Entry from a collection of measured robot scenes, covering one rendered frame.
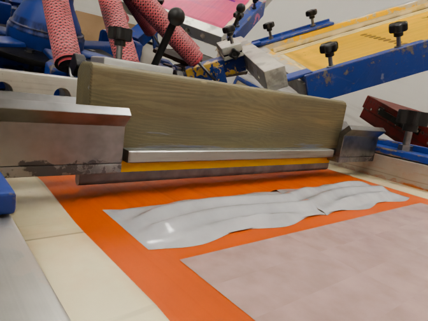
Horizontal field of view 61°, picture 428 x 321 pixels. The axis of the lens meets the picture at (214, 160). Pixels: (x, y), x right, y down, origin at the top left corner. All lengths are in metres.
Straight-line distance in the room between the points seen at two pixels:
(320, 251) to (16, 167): 0.21
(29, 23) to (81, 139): 0.80
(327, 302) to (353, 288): 0.03
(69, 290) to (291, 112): 0.33
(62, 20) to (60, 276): 0.63
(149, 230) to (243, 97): 0.19
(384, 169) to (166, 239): 0.42
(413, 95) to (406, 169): 1.91
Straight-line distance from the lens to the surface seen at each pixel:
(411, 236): 0.35
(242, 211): 0.29
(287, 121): 0.43
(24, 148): 0.27
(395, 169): 0.59
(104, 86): 0.29
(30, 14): 1.07
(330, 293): 0.21
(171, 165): 0.35
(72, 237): 0.24
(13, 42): 1.04
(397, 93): 2.52
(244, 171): 0.41
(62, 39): 0.75
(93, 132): 0.28
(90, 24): 4.64
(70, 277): 0.20
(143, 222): 0.25
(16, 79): 0.50
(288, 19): 3.11
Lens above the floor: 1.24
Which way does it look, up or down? 22 degrees down
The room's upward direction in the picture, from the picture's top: 18 degrees clockwise
